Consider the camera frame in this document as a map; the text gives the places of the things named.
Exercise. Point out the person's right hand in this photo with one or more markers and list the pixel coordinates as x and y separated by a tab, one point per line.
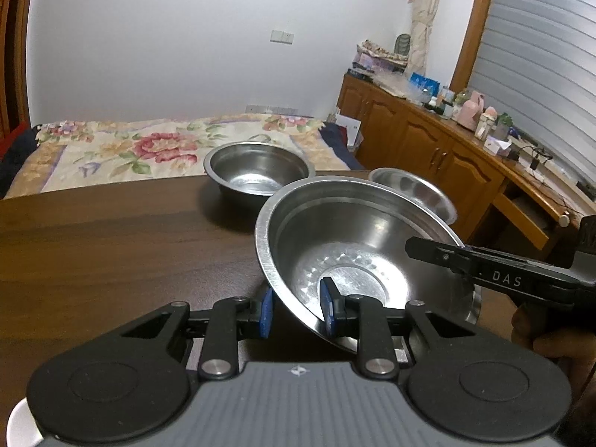
558	349

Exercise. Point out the beige patterned curtain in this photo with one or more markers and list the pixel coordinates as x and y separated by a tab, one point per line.
428	9

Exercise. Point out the pile of folded cloths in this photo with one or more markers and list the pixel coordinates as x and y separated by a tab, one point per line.
379	58

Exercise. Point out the dark red-edged blanket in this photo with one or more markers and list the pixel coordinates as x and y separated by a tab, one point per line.
14	153

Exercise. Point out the small steel bowl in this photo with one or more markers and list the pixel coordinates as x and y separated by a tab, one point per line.
256	167

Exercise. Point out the pink thermos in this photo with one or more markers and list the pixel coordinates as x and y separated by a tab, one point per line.
471	111

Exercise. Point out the wooden window frame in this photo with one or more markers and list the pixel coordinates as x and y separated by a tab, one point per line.
475	23

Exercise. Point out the clear plastic bags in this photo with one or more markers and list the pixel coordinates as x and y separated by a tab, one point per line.
396	86

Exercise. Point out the wooden cabinet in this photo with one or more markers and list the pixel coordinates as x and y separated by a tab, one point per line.
419	135

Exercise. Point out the medium steel bowl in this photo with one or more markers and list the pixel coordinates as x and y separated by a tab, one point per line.
419	191

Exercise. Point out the grey window blind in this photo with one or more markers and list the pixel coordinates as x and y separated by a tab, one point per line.
549	56

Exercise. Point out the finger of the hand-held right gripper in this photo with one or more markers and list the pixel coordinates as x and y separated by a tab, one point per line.
437	251

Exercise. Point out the floral blanket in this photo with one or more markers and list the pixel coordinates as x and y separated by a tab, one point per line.
139	149

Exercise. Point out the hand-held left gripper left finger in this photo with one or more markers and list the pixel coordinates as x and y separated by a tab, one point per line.
266	316

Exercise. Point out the white tissue box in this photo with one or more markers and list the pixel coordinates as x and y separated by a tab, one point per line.
498	146

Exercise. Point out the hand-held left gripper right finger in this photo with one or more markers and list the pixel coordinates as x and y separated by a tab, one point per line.
328	309

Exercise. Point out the white paper bag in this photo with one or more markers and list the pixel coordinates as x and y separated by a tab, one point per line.
348	129

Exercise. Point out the blue boxes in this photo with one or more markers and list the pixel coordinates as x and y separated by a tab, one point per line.
424	84

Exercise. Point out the white light switch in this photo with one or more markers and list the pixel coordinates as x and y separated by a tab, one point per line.
282	37

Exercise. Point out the large steel bowl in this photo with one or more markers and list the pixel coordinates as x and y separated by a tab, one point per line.
372	223

